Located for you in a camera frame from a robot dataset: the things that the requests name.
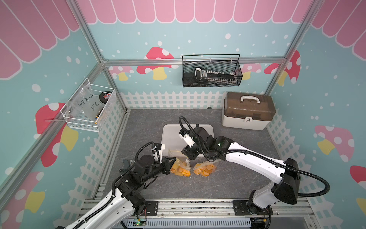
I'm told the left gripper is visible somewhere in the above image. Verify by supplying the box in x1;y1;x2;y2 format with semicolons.
142;157;176;184

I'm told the ziploc bag with cookies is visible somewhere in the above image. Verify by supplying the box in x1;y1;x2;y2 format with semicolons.
168;150;191;177

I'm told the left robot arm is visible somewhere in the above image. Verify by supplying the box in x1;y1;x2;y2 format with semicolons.
66;142;176;229

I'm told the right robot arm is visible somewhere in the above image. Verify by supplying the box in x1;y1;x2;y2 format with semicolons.
178;116;330;215

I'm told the clear labelled plastic bag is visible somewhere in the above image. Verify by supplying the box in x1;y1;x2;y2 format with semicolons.
68;85;103;121

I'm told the brown lid storage box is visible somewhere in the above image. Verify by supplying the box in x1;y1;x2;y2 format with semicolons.
222;92;276;131

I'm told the socket set in basket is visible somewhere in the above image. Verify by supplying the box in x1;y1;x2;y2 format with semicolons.
193;67;237;85

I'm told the black tape roll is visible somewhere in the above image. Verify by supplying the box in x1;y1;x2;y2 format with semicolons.
99;91;112;104

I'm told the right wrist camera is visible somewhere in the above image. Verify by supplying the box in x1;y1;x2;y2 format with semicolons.
179;129;195;148

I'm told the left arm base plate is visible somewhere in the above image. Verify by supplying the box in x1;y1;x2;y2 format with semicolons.
134;200;159;216

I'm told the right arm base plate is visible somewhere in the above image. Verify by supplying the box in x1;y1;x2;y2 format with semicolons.
233;200;273;216

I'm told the black wire mesh basket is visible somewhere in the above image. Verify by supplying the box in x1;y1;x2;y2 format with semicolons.
182;54;243;87

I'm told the white wire wall basket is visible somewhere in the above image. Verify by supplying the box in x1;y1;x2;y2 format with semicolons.
61;78;116;132

